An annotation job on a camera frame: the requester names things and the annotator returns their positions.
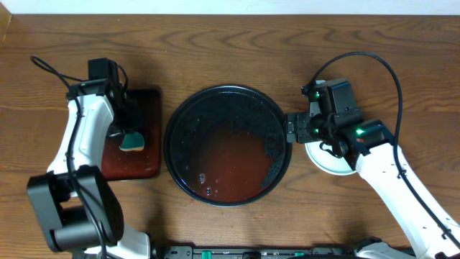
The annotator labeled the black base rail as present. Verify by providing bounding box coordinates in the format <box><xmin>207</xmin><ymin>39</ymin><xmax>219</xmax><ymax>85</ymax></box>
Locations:
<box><xmin>152</xmin><ymin>245</ymin><xmax>357</xmax><ymax>259</ymax></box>

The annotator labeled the dark rectangular tray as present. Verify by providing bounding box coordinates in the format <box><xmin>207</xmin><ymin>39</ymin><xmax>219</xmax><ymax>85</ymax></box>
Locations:
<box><xmin>101</xmin><ymin>88</ymin><xmax>162</xmax><ymax>181</ymax></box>

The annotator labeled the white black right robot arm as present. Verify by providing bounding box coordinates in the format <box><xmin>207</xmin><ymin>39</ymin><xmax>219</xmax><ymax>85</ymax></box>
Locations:
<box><xmin>285</xmin><ymin>78</ymin><xmax>459</xmax><ymax>258</ymax></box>

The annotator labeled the green yellow sponge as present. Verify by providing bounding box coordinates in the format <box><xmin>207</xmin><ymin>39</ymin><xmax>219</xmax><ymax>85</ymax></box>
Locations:
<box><xmin>119</xmin><ymin>132</ymin><xmax>145</xmax><ymax>152</ymax></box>

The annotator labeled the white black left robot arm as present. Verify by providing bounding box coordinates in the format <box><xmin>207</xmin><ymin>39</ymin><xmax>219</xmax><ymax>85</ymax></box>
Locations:
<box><xmin>27</xmin><ymin>55</ymin><xmax>152</xmax><ymax>258</ymax></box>

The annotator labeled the pale green plate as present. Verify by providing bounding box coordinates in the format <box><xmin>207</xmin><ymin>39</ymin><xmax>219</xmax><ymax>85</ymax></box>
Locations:
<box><xmin>305</xmin><ymin>141</ymin><xmax>356</xmax><ymax>176</ymax></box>

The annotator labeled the round black tray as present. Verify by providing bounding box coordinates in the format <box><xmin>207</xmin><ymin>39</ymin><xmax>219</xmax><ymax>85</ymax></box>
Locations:
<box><xmin>164</xmin><ymin>85</ymin><xmax>293</xmax><ymax>207</ymax></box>

